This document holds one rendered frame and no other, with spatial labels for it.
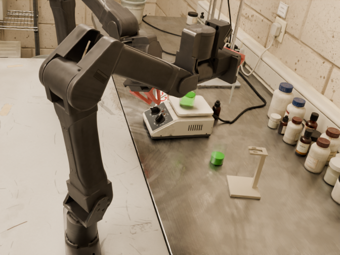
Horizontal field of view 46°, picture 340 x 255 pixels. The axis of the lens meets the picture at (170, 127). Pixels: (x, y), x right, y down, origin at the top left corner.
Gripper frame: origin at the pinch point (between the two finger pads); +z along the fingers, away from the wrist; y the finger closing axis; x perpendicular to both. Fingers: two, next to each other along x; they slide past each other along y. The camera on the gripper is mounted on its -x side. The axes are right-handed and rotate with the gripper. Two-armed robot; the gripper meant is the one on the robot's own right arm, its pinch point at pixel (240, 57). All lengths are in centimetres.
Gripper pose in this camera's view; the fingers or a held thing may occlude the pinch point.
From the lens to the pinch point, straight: 102.3
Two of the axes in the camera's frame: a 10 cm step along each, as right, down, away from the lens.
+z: 6.9, -3.0, 6.6
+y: -7.1, -4.4, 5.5
